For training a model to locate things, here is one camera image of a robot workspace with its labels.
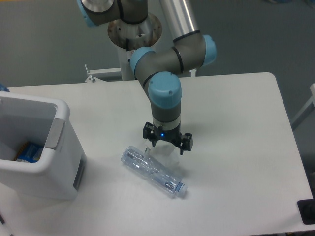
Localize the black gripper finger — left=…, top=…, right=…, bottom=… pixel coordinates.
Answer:
left=172, top=133, right=192, bottom=155
left=143, top=122, right=158, bottom=147

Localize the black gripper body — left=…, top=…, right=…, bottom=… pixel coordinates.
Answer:
left=152, top=123, right=182, bottom=146

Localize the white paper wrapper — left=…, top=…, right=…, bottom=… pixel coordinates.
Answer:
left=139, top=140, right=180, bottom=170

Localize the clear plastic water bottle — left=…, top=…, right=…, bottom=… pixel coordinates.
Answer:
left=121, top=146, right=188, bottom=198

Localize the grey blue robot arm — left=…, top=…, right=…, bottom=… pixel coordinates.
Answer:
left=77, top=0, right=217, bottom=152

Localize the white trash can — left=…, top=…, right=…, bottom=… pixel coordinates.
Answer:
left=0, top=92, right=87, bottom=200

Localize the blue packaging in bin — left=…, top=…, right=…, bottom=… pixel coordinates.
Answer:
left=14, top=142, right=43, bottom=163

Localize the black clamp at table edge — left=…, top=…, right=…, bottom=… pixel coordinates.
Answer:
left=297, top=199, right=315, bottom=225

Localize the blue object at left edge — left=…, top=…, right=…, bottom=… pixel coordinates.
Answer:
left=0, top=84, right=10, bottom=92

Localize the white pedestal base frame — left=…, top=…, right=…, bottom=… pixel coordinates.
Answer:
left=84, top=63, right=199, bottom=83

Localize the black cable on pedestal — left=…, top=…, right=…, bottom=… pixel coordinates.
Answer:
left=125, top=38, right=133, bottom=62

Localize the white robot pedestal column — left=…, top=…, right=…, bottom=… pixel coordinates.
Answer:
left=107, top=13, right=162, bottom=67

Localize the white frame at right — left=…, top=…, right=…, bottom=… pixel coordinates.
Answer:
left=291, top=84, right=315, bottom=130

